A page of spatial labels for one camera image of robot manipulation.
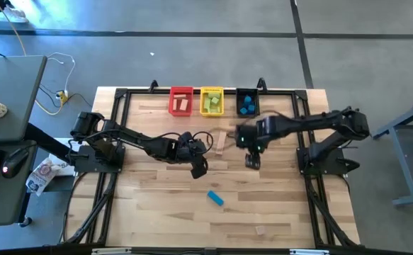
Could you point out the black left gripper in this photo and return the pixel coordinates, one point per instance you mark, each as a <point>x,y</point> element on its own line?
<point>188,147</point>

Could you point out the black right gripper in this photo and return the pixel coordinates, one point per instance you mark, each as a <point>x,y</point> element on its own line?
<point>252,136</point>

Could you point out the blue rectangular wooden block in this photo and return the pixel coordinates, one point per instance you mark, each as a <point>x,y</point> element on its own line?
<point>215,198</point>

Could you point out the natural wooden plank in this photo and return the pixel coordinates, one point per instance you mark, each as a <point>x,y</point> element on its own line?
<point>221,142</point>

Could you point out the green rectangular wooden block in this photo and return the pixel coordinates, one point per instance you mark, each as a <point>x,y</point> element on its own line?
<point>207,103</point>

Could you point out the natural wooden cube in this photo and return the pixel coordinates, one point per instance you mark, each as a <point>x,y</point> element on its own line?
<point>260,230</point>

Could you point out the small natural wooden block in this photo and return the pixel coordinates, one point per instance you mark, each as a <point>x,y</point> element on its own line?
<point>179,96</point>
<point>174,104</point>

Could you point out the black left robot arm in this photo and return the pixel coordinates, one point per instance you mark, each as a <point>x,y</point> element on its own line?
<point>135,136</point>

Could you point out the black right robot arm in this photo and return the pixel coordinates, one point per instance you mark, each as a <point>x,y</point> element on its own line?
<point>316,120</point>

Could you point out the black plastic basket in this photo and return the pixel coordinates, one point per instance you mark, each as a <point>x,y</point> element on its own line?
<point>239,93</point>

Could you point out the yellow plastic basket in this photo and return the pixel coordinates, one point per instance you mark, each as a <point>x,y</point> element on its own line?
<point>206,90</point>

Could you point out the red plastic basket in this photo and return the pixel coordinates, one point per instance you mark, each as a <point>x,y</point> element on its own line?
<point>181,90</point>

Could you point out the white cardboard box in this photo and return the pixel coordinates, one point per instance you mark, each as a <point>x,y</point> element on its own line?
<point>64,168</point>

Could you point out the grey-blue metal table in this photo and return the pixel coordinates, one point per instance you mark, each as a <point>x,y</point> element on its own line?
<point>404,148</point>

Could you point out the yellow power strip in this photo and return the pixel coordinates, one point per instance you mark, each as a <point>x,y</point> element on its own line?
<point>63,96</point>

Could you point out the black desk leg beam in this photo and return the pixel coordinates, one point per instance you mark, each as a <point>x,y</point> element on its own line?
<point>46,141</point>

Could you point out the crumpled white printed bag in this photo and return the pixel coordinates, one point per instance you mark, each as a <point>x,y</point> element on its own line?
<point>41,175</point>

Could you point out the black caster wheel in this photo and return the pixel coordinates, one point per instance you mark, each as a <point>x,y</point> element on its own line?
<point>25,222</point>

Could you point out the black computer mouse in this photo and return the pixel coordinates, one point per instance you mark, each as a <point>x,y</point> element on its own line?
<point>15,163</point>

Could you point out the dark desk top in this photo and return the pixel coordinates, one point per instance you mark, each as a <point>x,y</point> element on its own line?
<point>0,202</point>

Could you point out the grey desk top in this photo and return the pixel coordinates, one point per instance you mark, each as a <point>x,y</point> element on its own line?
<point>11,95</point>

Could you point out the person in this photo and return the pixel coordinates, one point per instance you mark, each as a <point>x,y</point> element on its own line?
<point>13,15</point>

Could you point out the black aluminium table frame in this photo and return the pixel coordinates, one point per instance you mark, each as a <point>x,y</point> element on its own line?
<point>284,91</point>

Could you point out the silver metal bracket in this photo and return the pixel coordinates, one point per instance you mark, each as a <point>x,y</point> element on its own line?
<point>309,251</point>
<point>111,250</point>

